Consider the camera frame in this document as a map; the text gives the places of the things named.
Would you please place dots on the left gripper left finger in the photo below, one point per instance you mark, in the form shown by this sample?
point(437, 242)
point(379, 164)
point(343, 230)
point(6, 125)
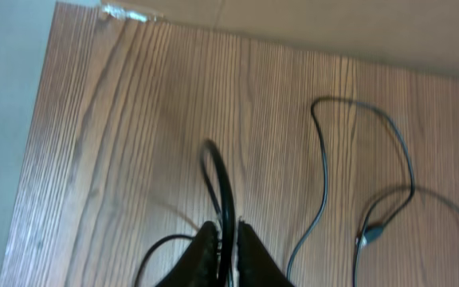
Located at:
point(197, 267)

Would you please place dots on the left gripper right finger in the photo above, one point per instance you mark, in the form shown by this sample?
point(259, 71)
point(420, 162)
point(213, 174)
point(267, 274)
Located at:
point(255, 266)

